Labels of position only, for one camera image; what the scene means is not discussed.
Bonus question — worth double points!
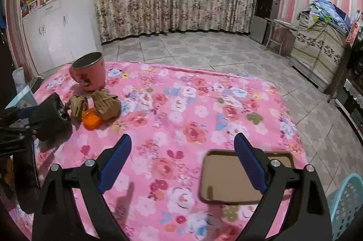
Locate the teal printed box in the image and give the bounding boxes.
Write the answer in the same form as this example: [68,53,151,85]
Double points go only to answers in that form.
[6,85,38,110]

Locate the hollow orange half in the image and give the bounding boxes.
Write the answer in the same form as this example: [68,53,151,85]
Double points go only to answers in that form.
[82,108,103,131]

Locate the small folding stool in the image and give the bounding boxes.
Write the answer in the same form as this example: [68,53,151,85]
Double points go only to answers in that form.
[265,17,298,58]

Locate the pink enamel mug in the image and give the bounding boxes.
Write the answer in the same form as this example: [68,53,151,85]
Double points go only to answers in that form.
[69,52,107,92]

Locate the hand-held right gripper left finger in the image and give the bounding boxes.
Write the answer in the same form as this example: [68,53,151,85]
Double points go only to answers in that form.
[32,134,134,241]

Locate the water dispenser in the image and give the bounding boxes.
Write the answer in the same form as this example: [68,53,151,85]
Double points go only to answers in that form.
[250,0,281,44]

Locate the light blue plastic basket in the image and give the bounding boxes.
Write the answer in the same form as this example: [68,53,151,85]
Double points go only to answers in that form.
[326,173,363,241]

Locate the chest with patterned cover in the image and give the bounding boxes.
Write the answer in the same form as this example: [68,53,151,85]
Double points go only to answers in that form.
[289,11,351,93]

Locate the brown rectangular tray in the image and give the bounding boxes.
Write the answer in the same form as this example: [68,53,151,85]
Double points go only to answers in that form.
[199,150,294,205]

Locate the pink hanging bag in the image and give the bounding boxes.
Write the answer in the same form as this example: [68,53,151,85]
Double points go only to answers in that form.
[346,18,361,43]

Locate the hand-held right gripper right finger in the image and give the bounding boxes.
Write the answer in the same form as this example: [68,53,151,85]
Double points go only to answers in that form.
[234,133,332,241]

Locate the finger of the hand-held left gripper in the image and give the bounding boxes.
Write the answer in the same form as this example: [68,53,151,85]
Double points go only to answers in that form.
[4,105,43,125]
[0,123,39,143]

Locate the white cabinet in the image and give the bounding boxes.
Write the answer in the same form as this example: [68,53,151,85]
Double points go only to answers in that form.
[22,0,103,77]

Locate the pink floral blanket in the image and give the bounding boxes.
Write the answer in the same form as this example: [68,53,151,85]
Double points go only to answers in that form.
[7,61,310,241]

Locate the pile of folded bedding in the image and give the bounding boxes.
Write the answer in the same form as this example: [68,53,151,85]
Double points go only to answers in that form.
[308,0,358,33]

